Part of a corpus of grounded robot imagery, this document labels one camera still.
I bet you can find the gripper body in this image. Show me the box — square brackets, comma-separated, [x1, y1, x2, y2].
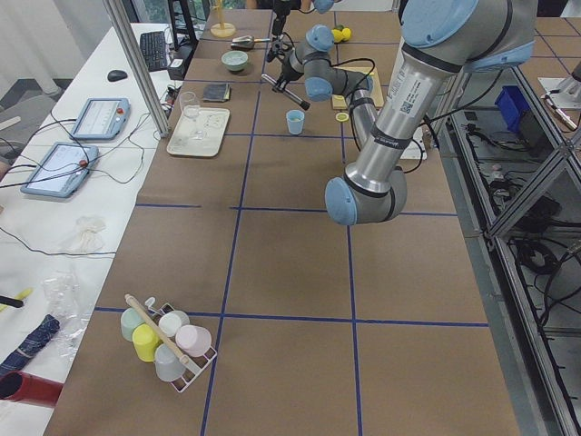
[274, 48, 303, 91]

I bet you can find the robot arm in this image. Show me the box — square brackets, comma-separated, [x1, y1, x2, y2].
[325, 1, 537, 225]
[267, 1, 372, 110]

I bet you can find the light blue plastic cup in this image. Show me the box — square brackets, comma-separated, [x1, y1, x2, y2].
[286, 109, 305, 135]

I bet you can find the whole yellow lemon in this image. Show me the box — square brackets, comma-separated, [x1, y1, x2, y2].
[331, 25, 352, 44]

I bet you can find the cup rack with cups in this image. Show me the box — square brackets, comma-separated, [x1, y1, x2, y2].
[120, 294, 217, 392]

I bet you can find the metal ice scoop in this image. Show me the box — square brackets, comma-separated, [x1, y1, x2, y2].
[231, 35, 271, 51]

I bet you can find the green bowl of ice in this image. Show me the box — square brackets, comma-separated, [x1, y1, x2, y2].
[221, 50, 249, 73]

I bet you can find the wooden cutting board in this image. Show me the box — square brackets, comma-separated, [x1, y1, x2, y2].
[330, 65, 383, 111]

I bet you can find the folded grey cloth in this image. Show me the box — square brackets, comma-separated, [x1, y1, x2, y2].
[202, 83, 231, 103]

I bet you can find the wooden stand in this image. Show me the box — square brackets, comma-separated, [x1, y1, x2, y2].
[210, 0, 236, 38]

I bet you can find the clear wine glass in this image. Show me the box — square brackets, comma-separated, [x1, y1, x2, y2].
[179, 91, 203, 140]

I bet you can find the cream bear tray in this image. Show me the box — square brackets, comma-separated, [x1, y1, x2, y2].
[166, 107, 231, 158]

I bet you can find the black keyboard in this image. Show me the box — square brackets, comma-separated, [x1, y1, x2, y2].
[139, 31, 168, 72]

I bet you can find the black computer mouse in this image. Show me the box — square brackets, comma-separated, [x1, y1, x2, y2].
[107, 70, 128, 83]

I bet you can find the far teach pendant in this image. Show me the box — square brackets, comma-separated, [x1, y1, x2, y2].
[70, 98, 131, 141]

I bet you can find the teach pendant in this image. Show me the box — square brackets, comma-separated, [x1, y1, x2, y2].
[20, 143, 99, 199]
[70, 98, 131, 141]

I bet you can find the blue storage bin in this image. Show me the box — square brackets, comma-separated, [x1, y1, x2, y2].
[495, 85, 530, 133]

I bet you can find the near teach pendant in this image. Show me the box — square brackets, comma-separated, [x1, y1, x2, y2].
[20, 143, 99, 199]

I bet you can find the white crumpled cloth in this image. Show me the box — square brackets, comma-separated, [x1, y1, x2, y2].
[61, 215, 106, 254]

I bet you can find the red cylinder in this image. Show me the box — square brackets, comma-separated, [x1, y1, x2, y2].
[1, 371, 64, 408]

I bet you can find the aluminium frame post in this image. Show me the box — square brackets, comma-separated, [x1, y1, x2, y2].
[103, 0, 170, 138]

